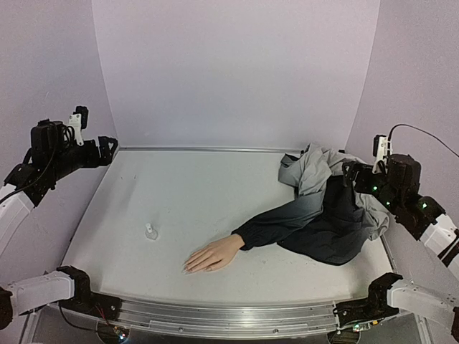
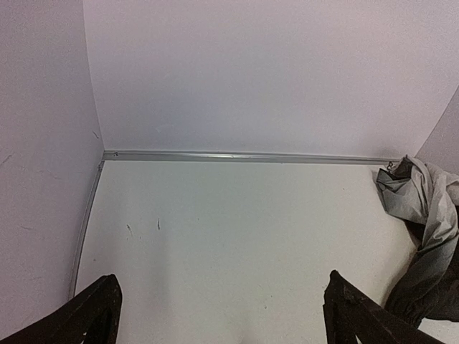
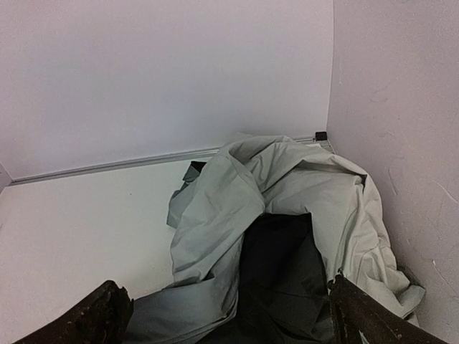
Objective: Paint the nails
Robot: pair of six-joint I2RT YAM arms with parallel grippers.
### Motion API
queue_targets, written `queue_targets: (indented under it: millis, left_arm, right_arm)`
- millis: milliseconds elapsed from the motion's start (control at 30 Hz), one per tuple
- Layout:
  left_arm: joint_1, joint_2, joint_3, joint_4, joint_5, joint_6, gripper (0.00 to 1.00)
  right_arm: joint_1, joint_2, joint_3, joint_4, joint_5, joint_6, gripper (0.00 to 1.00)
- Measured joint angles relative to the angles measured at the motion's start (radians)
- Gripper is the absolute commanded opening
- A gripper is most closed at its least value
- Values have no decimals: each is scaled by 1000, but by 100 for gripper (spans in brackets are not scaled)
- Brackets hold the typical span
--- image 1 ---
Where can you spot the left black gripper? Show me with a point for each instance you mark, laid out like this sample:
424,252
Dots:
95,159

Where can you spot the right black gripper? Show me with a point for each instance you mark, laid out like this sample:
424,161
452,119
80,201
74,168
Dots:
353,175

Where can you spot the clear nail polish bottle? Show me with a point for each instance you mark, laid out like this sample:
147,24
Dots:
152,234

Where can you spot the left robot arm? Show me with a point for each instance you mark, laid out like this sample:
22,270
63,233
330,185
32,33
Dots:
57,150

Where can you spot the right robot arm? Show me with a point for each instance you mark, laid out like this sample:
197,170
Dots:
395,186

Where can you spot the grey black jacket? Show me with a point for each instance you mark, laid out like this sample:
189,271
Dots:
327,221

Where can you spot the mannequin hand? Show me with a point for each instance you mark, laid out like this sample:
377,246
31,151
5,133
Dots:
215,255

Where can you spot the aluminium back rail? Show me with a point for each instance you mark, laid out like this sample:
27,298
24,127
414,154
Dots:
211,149

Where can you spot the aluminium rail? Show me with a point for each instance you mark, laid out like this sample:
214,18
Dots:
211,149
215,321

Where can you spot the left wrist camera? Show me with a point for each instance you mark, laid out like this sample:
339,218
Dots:
78,122

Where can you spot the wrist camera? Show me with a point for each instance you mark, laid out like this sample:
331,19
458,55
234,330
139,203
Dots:
78,122
382,150

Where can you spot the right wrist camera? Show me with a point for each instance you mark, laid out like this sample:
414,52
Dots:
382,150

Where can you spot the aluminium front rail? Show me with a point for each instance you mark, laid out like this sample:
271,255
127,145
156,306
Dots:
215,321

